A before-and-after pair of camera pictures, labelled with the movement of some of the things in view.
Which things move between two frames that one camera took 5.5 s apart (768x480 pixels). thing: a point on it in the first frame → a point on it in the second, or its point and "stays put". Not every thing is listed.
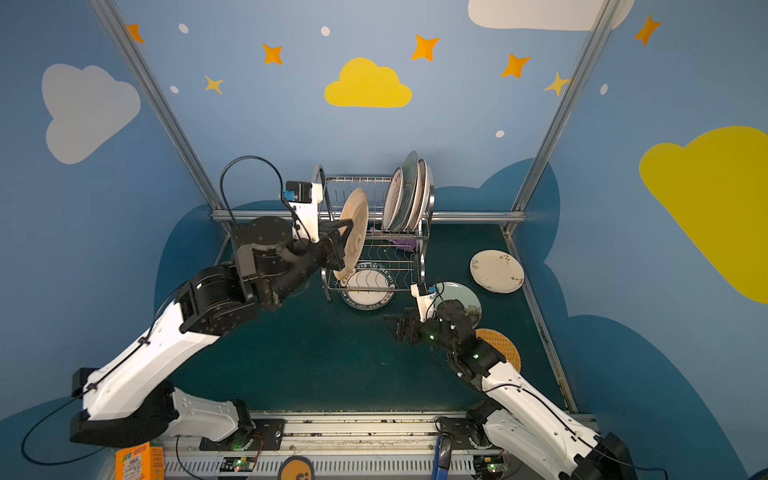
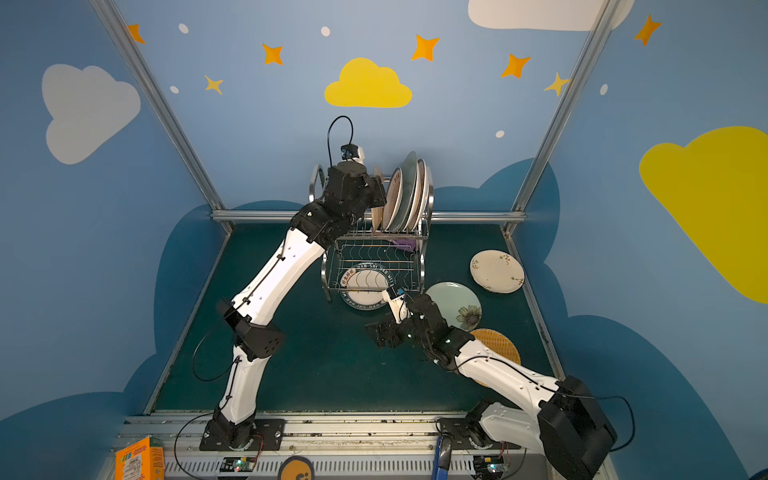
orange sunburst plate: x=393 y=199 stays put
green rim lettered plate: x=370 y=286 stays put
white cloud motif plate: x=421 y=196 stays put
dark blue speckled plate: x=356 y=209 → x=377 y=213
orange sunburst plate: x=431 y=197 stays put
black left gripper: x=330 y=253 → x=370 y=192
